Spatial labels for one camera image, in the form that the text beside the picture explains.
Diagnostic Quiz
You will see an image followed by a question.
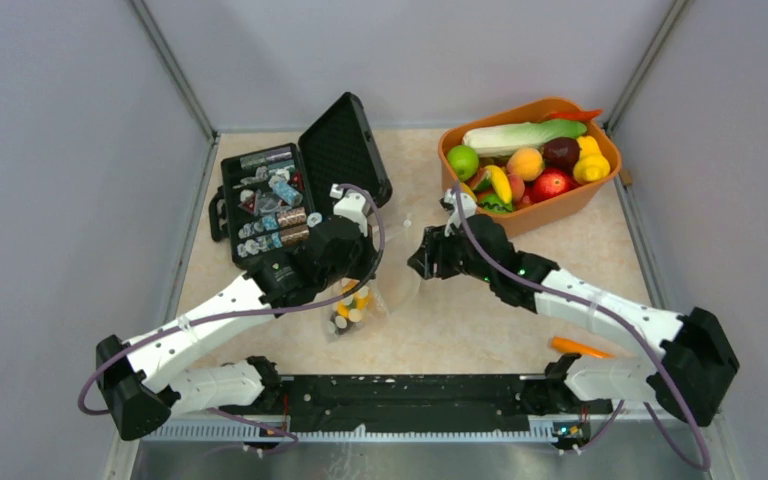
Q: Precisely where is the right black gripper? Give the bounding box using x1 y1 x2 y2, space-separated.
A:
409 222 495 283

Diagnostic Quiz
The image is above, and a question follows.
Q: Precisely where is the yellow bell pepper toy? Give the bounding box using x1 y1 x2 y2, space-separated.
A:
336 286 372 323

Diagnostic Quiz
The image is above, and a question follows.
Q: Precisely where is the clear dotted zip bag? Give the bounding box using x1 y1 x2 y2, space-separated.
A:
320 213 423 342

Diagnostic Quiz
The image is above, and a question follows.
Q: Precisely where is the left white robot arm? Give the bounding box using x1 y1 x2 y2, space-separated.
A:
78 184 385 441

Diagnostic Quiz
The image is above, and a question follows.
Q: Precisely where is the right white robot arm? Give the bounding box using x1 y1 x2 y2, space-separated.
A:
407 190 740 427

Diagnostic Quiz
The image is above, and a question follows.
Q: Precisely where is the black open case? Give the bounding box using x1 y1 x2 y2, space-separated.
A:
208 92 393 269

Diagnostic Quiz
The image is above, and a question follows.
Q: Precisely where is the yellow banana toy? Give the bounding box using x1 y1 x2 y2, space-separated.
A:
485 165 513 204

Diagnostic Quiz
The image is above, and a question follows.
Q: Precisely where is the green apple toy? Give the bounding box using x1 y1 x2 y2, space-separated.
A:
446 145 480 181

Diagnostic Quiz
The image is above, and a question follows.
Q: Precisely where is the peach toy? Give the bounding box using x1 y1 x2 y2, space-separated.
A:
506 147 546 182

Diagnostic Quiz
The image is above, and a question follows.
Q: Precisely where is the green white cabbage toy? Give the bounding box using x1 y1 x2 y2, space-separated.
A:
462 119 587 157

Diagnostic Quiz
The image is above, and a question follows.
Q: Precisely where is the red apple toy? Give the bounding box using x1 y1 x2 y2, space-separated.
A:
531 167 575 203

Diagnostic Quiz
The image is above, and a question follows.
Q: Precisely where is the orange carrot toy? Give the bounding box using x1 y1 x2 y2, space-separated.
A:
550 337 612 359

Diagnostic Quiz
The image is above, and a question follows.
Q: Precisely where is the dark purple fruit toy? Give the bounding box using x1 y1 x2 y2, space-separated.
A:
541 137 581 173

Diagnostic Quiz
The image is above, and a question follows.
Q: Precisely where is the yellow pear toy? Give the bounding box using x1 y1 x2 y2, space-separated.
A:
572 135 611 185

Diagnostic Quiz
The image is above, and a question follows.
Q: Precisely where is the red chili toy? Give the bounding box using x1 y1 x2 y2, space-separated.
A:
543 109 603 123

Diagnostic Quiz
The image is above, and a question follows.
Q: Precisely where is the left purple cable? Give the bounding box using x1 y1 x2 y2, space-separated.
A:
77 184 387 457

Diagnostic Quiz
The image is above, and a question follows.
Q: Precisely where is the purple cable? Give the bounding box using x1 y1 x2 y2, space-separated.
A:
77 184 387 457
451 182 712 472

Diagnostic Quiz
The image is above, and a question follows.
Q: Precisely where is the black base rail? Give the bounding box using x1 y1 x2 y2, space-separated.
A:
223 374 614 433

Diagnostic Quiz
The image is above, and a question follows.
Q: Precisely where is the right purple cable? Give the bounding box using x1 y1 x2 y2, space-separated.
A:
451 182 712 472

